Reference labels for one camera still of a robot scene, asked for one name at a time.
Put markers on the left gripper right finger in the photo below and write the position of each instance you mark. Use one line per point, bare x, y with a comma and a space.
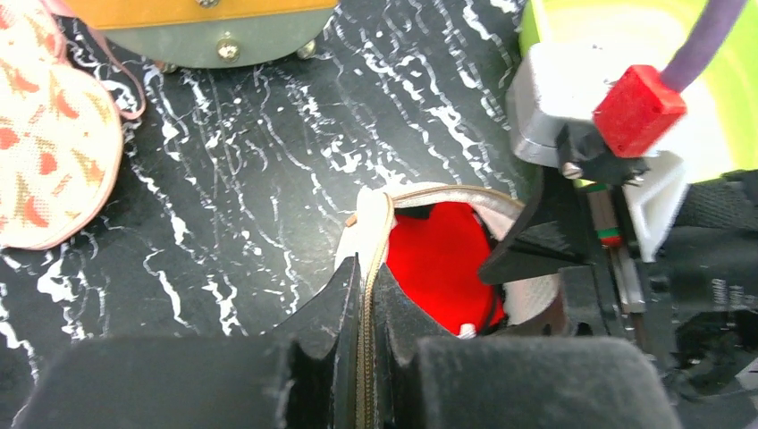
427, 378

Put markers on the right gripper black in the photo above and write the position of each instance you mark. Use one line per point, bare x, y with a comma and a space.
692, 310

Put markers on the round drawer cabinet orange yellow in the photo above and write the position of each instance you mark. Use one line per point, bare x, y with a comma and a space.
207, 34

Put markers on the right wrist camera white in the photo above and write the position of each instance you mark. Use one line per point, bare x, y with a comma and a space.
562, 83

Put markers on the red bra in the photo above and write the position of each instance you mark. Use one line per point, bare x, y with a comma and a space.
434, 254

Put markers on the peach patterned fabric pouch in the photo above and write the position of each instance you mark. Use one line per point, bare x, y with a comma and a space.
61, 131

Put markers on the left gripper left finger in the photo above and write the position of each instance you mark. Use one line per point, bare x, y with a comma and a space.
302, 374

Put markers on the white mesh laundry bag beige zipper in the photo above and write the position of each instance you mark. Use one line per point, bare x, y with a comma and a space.
531, 307

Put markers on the green plastic basin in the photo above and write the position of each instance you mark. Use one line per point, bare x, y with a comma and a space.
725, 94

